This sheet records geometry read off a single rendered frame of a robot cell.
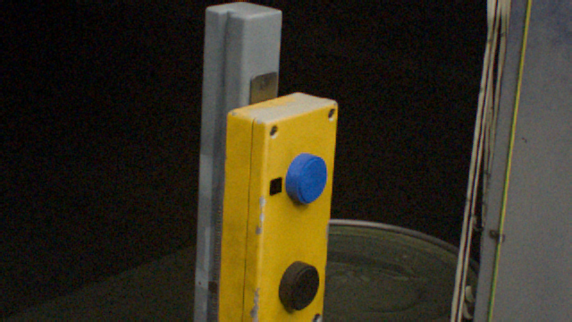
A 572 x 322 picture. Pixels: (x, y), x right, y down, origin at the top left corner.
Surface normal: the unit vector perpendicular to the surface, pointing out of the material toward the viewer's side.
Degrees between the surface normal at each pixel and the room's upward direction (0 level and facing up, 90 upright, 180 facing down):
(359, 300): 1
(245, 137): 90
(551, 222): 90
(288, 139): 90
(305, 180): 90
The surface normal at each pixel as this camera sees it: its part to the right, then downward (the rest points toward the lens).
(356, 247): 0.07, -0.95
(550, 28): -0.63, 0.21
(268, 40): 0.77, 0.24
